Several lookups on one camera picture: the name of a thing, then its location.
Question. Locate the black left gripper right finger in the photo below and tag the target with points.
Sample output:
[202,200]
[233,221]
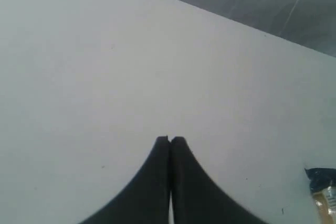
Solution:
[195,197]

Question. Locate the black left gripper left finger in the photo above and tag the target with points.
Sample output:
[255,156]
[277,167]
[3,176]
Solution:
[146,198]

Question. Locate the noodle pack black ends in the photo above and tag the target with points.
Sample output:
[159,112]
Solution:
[322,190]

